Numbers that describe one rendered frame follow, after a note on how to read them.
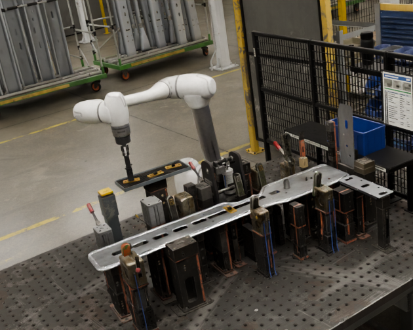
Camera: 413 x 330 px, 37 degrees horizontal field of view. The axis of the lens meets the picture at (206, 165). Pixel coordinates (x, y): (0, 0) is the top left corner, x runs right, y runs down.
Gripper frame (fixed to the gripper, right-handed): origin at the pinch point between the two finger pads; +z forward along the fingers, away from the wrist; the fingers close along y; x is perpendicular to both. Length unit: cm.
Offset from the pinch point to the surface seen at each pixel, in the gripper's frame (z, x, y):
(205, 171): 6.9, 37.5, 0.0
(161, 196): 15.4, 13.4, 0.4
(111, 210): 13.7, -12.4, 9.2
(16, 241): 120, -108, -203
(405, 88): -18, 144, 4
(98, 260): 20, -21, 44
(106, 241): 19.4, -16.4, 29.2
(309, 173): 20, 92, -1
